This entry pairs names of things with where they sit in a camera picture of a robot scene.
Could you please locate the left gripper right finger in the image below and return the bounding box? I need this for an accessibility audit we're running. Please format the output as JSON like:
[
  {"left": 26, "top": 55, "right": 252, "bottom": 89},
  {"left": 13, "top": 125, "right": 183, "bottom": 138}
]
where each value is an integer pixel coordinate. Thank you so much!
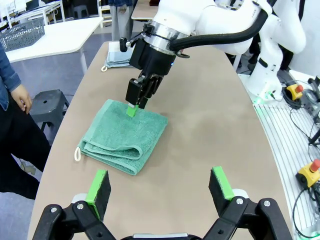
[{"left": 199, "top": 166, "right": 293, "bottom": 240}]

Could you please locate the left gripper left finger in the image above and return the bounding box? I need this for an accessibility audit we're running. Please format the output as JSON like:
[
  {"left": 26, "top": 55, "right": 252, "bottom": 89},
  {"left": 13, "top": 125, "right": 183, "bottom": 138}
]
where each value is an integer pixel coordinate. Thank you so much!
[{"left": 32, "top": 169, "right": 131, "bottom": 240}]

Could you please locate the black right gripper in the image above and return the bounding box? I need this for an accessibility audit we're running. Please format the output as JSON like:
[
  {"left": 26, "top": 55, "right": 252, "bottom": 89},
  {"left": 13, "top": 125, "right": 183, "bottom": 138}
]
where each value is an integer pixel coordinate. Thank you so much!
[{"left": 125, "top": 41, "right": 177, "bottom": 118}]

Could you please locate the light blue towel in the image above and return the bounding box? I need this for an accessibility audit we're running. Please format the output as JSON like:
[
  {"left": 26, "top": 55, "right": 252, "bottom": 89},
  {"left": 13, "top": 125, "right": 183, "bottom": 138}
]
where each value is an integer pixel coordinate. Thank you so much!
[{"left": 101, "top": 41, "right": 136, "bottom": 73}]

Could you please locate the mint green towel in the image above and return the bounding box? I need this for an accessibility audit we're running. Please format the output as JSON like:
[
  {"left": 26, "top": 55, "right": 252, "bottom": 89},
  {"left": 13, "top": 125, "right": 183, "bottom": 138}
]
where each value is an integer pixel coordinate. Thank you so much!
[{"left": 74, "top": 98, "right": 169, "bottom": 176}]

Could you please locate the grey perforated plastic basket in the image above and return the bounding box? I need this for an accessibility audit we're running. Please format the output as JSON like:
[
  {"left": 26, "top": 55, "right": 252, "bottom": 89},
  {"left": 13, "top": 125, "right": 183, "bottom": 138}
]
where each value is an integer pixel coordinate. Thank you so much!
[{"left": 0, "top": 17, "right": 46, "bottom": 53}]

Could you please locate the person's left forearm denim sleeve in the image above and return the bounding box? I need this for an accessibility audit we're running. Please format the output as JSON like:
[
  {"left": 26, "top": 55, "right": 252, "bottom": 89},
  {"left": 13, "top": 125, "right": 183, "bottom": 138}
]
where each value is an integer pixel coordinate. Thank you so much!
[{"left": 0, "top": 43, "right": 22, "bottom": 111}]

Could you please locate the person's left hand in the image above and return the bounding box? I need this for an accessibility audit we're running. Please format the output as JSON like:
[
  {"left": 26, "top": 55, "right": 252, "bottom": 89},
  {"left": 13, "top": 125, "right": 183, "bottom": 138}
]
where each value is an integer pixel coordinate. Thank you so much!
[{"left": 11, "top": 84, "right": 33, "bottom": 115}]

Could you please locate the person in grey trousers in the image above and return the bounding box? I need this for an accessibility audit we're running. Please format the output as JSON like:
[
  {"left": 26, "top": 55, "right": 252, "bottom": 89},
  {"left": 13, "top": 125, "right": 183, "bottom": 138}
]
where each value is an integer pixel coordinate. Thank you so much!
[{"left": 108, "top": 0, "right": 138, "bottom": 41}]

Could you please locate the white ribbed mounting plate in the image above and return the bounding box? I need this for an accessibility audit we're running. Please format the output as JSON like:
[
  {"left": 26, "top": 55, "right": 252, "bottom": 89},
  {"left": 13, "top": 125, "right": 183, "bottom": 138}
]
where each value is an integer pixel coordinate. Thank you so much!
[{"left": 253, "top": 101, "right": 320, "bottom": 240}]

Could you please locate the beige background table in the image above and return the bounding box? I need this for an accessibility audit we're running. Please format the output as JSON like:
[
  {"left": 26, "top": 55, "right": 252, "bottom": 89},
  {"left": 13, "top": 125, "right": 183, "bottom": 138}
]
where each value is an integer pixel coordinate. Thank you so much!
[{"left": 131, "top": 0, "right": 161, "bottom": 21}]

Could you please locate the yellow emergency stop button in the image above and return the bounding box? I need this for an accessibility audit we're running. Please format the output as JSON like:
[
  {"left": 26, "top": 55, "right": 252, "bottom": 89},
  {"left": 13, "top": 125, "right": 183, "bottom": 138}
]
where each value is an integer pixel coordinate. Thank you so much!
[
  {"left": 296, "top": 158, "right": 320, "bottom": 189},
  {"left": 285, "top": 83, "right": 305, "bottom": 101}
]

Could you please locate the person in denim jacket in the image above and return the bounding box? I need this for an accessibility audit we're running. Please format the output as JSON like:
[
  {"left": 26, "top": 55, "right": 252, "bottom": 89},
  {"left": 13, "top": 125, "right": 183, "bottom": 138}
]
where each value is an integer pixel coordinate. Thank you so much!
[{"left": 0, "top": 42, "right": 52, "bottom": 201}]

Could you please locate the white side table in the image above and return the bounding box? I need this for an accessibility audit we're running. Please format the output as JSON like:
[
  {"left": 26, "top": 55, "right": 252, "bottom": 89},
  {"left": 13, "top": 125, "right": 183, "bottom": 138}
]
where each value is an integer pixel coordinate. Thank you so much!
[{"left": 4, "top": 16, "right": 105, "bottom": 73}]

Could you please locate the grey plastic stool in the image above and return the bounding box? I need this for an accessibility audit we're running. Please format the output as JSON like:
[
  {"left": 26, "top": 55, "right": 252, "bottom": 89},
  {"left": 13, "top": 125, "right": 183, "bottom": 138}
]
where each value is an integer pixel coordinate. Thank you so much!
[
  {"left": 29, "top": 89, "right": 71, "bottom": 146},
  {"left": 72, "top": 5, "right": 90, "bottom": 20}
]

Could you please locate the black clamp stand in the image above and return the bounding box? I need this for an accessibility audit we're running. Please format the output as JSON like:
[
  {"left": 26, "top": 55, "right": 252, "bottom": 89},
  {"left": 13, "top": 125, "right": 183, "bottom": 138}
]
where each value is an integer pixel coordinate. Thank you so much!
[{"left": 307, "top": 126, "right": 320, "bottom": 146}]

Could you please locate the white background desk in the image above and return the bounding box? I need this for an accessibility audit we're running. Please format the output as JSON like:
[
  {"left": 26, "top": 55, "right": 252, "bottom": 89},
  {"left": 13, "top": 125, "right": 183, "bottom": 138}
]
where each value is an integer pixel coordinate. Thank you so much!
[{"left": 0, "top": 0, "right": 66, "bottom": 28}]

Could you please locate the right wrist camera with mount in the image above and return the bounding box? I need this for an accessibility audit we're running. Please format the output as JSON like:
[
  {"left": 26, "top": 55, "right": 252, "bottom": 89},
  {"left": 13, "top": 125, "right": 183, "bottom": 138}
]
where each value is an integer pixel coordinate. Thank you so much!
[{"left": 119, "top": 36, "right": 133, "bottom": 53}]

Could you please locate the black looped cable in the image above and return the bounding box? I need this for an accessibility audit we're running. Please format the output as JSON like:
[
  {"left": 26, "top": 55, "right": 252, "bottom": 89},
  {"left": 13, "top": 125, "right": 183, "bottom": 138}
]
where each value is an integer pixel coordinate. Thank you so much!
[{"left": 291, "top": 186, "right": 320, "bottom": 239}]

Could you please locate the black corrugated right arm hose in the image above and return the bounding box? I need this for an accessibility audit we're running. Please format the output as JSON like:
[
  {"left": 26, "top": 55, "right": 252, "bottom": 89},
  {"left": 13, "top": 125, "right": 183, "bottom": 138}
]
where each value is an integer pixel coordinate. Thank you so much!
[{"left": 169, "top": 4, "right": 272, "bottom": 51}]

